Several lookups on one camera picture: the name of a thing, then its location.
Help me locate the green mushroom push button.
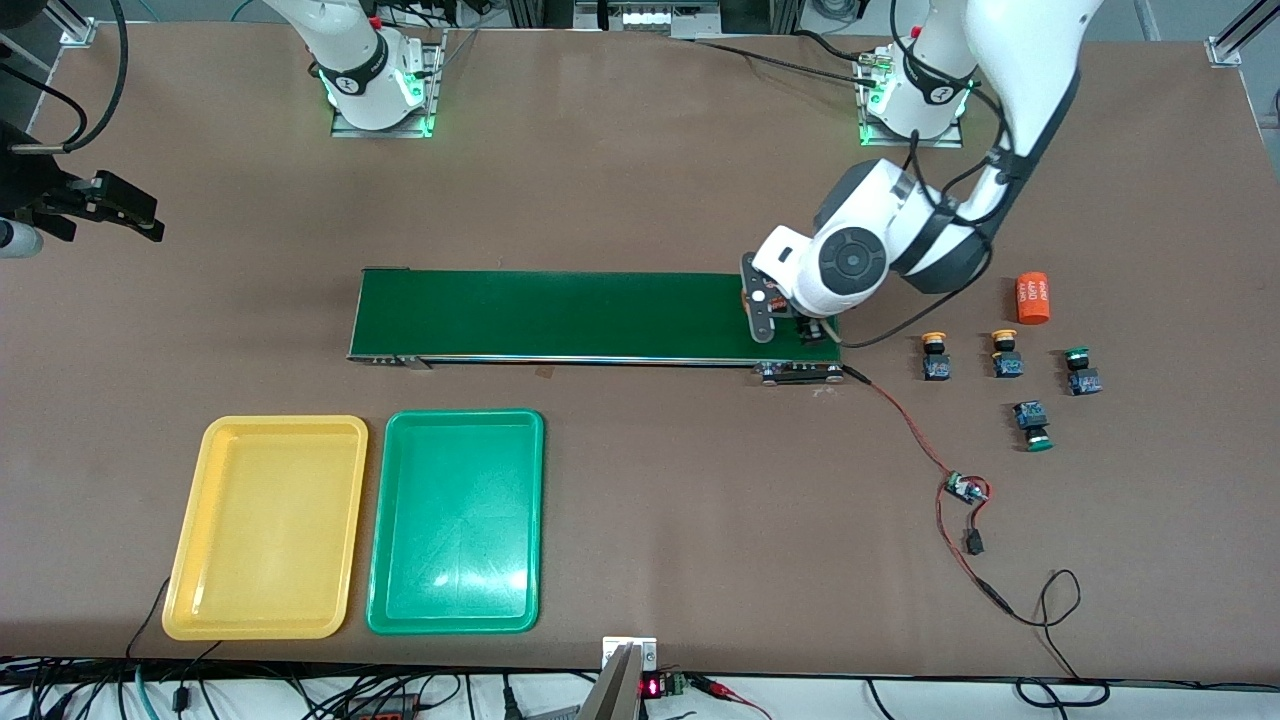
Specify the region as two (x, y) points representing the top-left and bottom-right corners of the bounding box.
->
(1012, 400), (1054, 453)
(1063, 346), (1103, 396)

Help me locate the green conveyor belt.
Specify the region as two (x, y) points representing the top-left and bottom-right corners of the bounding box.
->
(347, 267), (846, 386)

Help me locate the red black power lead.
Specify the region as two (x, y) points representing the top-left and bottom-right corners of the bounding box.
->
(935, 488), (1111, 709)

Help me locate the yellow plastic tray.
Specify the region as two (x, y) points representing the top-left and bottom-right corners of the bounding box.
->
(162, 415), (369, 641)

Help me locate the grey metal box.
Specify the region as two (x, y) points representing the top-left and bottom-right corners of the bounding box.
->
(573, 0), (723, 36)

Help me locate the green plastic tray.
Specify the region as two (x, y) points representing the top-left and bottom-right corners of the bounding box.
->
(366, 409), (546, 635)

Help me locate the orange power strip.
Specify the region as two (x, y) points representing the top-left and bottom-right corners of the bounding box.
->
(340, 695), (423, 720)

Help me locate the red black motor wire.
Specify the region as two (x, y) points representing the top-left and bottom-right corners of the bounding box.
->
(840, 365), (956, 483)

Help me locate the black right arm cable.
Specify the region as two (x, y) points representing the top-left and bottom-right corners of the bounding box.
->
(0, 0), (131, 153)

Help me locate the aluminium frame profile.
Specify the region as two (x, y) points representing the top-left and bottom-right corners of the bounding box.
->
(1205, 0), (1280, 69)
(45, 0), (98, 47)

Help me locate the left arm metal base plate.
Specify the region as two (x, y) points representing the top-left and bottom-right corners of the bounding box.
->
(858, 45), (966, 149)

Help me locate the black cable on table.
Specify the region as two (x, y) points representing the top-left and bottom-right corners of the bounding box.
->
(690, 30), (883, 89)

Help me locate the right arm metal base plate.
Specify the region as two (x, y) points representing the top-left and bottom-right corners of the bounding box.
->
(330, 30), (446, 139)

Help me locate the thin black cable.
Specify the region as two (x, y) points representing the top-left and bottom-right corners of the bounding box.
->
(125, 578), (173, 663)

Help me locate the grey metal camera mount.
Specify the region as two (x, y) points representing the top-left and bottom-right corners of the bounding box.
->
(580, 636), (658, 720)

